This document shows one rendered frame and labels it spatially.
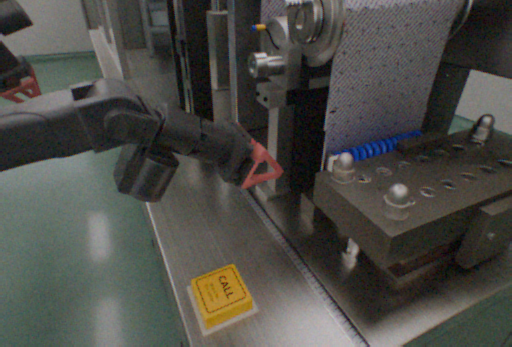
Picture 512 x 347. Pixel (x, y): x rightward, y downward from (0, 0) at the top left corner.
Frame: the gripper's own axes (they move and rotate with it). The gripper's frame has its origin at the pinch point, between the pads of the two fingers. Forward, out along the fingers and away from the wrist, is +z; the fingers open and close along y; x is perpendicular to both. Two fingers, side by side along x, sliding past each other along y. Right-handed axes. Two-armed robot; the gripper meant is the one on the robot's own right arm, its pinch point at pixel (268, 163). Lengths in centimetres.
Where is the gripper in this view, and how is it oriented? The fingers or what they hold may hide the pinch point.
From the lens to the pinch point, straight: 52.9
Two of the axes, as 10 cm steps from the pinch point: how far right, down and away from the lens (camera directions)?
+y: 4.3, 4.7, -7.7
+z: 7.6, 2.7, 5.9
